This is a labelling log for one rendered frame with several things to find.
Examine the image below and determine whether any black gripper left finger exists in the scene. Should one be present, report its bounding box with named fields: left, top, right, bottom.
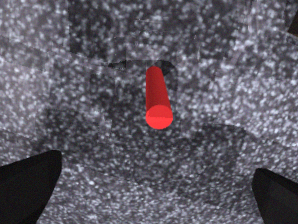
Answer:
left=0, top=149, right=63, bottom=224

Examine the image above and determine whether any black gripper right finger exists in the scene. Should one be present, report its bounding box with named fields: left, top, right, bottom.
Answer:
left=251, top=168, right=298, bottom=224

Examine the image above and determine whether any red peg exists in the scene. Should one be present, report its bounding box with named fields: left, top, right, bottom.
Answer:
left=145, top=67, right=173, bottom=129

